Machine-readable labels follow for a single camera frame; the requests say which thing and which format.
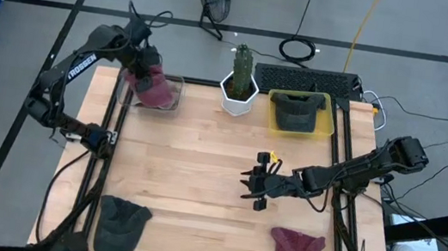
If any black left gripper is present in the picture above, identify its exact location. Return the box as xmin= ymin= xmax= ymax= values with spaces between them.
xmin=126 ymin=41 xmax=165 ymax=95

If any black hanging cable with coil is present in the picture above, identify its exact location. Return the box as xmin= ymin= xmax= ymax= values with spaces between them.
xmin=276 ymin=0 xmax=323 ymax=65

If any white looped cable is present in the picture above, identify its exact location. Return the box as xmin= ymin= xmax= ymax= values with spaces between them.
xmin=356 ymin=89 xmax=392 ymax=134

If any black baseball cap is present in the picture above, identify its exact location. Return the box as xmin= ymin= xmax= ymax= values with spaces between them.
xmin=91 ymin=193 xmax=156 ymax=251

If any green cactus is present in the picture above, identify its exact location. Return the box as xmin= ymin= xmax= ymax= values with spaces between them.
xmin=227 ymin=42 xmax=257 ymax=98

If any yellow hanging cable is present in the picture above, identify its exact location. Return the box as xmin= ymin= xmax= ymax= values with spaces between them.
xmin=342 ymin=0 xmax=384 ymax=77

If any white hexagonal plant pot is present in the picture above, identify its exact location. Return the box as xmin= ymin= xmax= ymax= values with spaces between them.
xmin=215 ymin=69 xmax=262 ymax=120

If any yellow plastic bin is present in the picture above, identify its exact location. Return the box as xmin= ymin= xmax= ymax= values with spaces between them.
xmin=263 ymin=84 xmax=341 ymax=144

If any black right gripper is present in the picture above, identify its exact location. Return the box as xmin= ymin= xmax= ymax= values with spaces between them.
xmin=237 ymin=149 xmax=291 ymax=215

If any dark grey baseball cap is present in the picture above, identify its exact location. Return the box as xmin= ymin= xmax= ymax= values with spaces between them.
xmin=265 ymin=86 xmax=329 ymax=137

